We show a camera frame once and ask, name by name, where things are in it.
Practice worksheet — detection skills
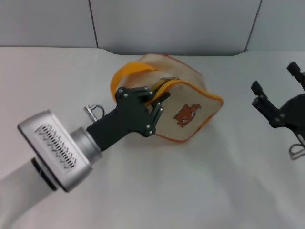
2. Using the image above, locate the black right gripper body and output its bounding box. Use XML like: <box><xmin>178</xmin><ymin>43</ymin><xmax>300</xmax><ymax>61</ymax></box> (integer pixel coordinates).
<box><xmin>269</xmin><ymin>91</ymin><xmax>305</xmax><ymax>144</ymax></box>

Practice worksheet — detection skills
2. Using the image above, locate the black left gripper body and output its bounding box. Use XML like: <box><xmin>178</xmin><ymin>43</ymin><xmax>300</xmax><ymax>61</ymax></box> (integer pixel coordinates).
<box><xmin>86</xmin><ymin>86</ymin><xmax>158</xmax><ymax>153</ymax></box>

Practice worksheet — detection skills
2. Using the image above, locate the beige bear print food bag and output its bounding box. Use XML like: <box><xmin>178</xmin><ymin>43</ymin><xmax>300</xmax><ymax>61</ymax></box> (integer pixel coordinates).
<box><xmin>110</xmin><ymin>53</ymin><xmax>224</xmax><ymax>144</ymax></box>

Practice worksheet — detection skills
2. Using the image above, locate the right gripper cable with silver plug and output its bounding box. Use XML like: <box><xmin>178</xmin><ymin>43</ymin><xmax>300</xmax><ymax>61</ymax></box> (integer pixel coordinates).
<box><xmin>288</xmin><ymin>133</ymin><xmax>305</xmax><ymax>162</ymax></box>

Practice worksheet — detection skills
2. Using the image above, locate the gripper cable with silver plug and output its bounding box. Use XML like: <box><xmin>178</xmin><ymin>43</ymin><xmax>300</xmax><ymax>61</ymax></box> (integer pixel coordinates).
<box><xmin>288</xmin><ymin>133</ymin><xmax>305</xmax><ymax>162</ymax></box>
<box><xmin>83</xmin><ymin>103</ymin><xmax>106</xmax><ymax>123</ymax></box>

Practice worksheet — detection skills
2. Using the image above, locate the left gripper cable with silver plug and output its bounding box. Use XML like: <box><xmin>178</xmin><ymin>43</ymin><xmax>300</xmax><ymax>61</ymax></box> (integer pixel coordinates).
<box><xmin>83</xmin><ymin>103</ymin><xmax>106</xmax><ymax>123</ymax></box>

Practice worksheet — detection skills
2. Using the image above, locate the silver vented left wrist camera box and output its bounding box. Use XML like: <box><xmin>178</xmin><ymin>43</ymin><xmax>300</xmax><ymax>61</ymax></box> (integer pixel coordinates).
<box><xmin>17</xmin><ymin>109</ymin><xmax>92</xmax><ymax>193</ymax></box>

